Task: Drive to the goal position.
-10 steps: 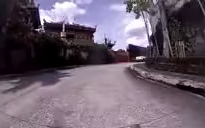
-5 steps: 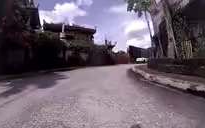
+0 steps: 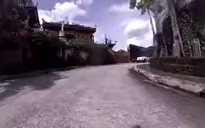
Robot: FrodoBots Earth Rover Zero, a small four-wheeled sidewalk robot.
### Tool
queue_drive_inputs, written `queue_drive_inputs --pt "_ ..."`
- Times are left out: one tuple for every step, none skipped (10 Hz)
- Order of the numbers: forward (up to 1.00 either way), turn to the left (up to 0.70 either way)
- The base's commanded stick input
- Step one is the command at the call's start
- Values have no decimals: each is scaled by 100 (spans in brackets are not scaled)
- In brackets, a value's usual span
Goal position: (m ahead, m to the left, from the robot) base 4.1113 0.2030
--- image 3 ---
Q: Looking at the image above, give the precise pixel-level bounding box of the dark green hedge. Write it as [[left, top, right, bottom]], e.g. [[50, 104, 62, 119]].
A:
[[31, 31, 117, 68]]

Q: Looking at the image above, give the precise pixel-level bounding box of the grey concrete road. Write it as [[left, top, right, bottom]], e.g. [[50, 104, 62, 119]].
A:
[[0, 62, 205, 128]]

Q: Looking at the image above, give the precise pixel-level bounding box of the white car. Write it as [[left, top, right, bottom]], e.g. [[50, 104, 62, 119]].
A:
[[135, 55, 150, 64]]

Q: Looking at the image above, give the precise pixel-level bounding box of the dark building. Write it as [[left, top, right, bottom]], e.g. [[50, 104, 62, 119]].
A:
[[127, 43, 156, 63]]

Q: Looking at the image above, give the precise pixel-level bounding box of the building with red roof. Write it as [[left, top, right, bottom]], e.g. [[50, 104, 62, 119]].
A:
[[40, 19, 98, 45]]

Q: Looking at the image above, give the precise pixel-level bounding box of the tree with green leaves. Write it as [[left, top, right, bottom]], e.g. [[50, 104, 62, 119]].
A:
[[128, 0, 188, 58]]

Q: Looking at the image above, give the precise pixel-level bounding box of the raised concrete kerb with pavement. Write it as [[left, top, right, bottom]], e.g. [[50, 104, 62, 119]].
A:
[[132, 63, 205, 100]]

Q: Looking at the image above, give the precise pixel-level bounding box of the group of dark trees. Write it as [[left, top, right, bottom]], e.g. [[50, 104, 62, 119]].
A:
[[0, 0, 36, 43]]

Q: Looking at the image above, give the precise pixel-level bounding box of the low dark wall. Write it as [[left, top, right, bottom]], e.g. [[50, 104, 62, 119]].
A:
[[149, 55, 205, 80]]

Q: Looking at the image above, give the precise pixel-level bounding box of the tall grey concrete wall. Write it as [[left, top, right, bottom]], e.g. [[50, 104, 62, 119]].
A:
[[153, 0, 205, 58]]

